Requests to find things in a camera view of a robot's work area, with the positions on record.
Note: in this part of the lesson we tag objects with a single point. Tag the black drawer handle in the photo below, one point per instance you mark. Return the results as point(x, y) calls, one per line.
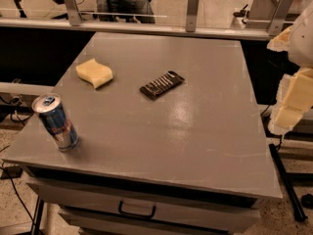
point(136, 212)

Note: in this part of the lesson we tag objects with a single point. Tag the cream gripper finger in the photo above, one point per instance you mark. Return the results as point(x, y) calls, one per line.
point(280, 42)
point(294, 99)

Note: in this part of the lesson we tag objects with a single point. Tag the black rxbar chocolate bar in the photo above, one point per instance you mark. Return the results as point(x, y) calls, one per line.
point(156, 88)

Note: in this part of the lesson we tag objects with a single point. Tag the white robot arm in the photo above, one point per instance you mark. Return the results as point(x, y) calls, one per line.
point(301, 40)

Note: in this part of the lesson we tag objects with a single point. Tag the blue silver redbull can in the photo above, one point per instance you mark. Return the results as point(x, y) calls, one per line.
point(51, 111)

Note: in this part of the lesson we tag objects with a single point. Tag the grey drawer cabinet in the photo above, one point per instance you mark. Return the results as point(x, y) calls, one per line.
point(198, 153)

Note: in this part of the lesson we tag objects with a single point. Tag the grey metal railing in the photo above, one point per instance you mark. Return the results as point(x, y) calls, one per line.
point(232, 19)

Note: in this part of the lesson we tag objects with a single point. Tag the person in background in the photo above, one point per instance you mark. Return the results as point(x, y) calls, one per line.
point(130, 10)

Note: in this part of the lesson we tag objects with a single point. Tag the black metal leg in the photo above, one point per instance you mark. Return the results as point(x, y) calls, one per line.
point(298, 212)

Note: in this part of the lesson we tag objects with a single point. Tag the yellow sponge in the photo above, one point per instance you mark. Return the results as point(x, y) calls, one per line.
point(94, 73)

